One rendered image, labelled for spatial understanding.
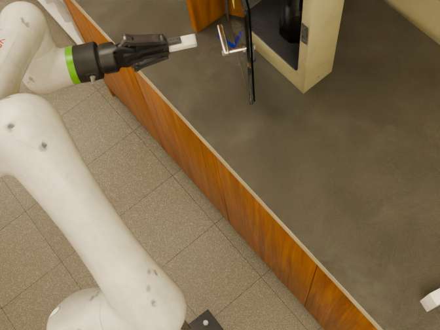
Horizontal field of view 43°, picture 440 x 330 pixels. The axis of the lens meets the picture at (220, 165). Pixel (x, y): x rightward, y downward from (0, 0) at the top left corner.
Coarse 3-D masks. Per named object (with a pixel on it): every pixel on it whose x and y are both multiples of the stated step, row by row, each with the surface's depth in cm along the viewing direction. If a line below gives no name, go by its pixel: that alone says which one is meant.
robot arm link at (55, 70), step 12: (60, 48) 136; (36, 60) 130; (48, 60) 131; (60, 60) 133; (72, 60) 133; (36, 72) 132; (48, 72) 133; (60, 72) 134; (72, 72) 134; (36, 84) 134; (48, 84) 134; (60, 84) 136; (72, 84) 138
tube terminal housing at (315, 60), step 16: (304, 0) 126; (320, 0) 126; (336, 0) 131; (304, 16) 131; (320, 16) 132; (336, 16) 137; (320, 32) 138; (336, 32) 144; (256, 48) 166; (304, 48) 141; (320, 48) 145; (272, 64) 163; (304, 64) 147; (320, 64) 152; (304, 80) 153; (320, 80) 160
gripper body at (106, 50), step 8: (104, 48) 135; (112, 48) 135; (120, 48) 134; (128, 48) 135; (136, 48) 137; (104, 56) 134; (112, 56) 134; (120, 56) 137; (136, 56) 138; (104, 64) 135; (112, 64) 135; (120, 64) 139; (104, 72) 137; (112, 72) 137
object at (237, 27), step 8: (240, 0) 118; (232, 8) 141; (240, 8) 122; (232, 16) 147; (240, 16) 126; (232, 24) 152; (240, 24) 130; (232, 32) 158; (240, 32) 134; (248, 32) 123; (240, 40) 139; (248, 40) 126; (248, 48) 129; (240, 56) 149; (248, 56) 131; (240, 64) 155; (248, 64) 134; (248, 72) 137; (248, 80) 141; (248, 88) 146; (248, 96) 151
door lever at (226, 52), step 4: (220, 24) 138; (220, 28) 138; (220, 32) 137; (224, 32) 137; (220, 36) 137; (224, 36) 137; (220, 40) 137; (224, 40) 136; (224, 44) 136; (224, 48) 135; (228, 48) 135; (232, 48) 136; (236, 48) 135; (240, 48) 135; (224, 52) 135; (228, 52) 135; (232, 52) 136; (236, 52) 136
